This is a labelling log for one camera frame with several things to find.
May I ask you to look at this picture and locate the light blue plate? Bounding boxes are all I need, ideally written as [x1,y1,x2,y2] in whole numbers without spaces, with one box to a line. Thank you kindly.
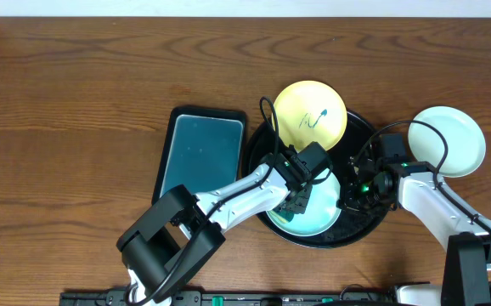
[268,173,341,237]

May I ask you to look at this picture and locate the green scrubbing sponge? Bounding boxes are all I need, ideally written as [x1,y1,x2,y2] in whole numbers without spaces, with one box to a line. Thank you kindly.
[276,210,295,224]

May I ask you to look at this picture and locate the pale green plate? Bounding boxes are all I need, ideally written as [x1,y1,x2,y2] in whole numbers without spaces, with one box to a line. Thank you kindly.
[408,106,486,178]

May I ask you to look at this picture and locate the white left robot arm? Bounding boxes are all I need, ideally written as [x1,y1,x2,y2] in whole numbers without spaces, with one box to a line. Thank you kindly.
[116,158,325,305]

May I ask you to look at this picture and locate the black round tray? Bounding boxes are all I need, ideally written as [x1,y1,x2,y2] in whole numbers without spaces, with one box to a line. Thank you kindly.
[241,110,387,248]

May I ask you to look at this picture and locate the black rectangular water tray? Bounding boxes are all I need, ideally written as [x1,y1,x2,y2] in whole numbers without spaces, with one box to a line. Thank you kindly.
[152,105,247,201]

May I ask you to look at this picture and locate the yellow plate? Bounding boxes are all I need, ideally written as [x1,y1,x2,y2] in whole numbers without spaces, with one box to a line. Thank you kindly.
[274,81,347,151]

